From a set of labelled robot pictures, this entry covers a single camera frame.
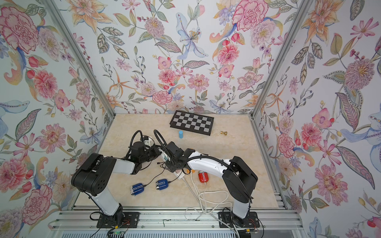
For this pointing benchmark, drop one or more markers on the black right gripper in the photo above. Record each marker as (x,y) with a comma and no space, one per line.
(172,168)

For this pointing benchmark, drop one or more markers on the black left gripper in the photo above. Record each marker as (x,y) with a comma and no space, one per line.
(154,149)

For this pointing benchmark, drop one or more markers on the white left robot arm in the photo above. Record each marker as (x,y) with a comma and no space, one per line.
(93,176)

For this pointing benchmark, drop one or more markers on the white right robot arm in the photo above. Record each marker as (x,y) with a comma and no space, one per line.
(238,177)

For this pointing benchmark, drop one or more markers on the white power strip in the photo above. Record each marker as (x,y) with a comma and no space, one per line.
(178,173)

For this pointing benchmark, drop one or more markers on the black silver chessboard box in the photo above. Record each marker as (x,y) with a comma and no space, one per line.
(191,122)

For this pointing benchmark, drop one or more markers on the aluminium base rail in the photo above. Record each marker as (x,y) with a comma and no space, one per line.
(172,223)

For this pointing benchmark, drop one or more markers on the aluminium frame post left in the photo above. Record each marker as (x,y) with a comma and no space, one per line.
(58,19)

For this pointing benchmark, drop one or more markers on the aluminium frame post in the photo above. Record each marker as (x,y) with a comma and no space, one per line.
(300,14)
(58,19)

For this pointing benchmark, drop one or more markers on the aluminium frame post right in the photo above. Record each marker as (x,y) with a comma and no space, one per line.
(300,14)

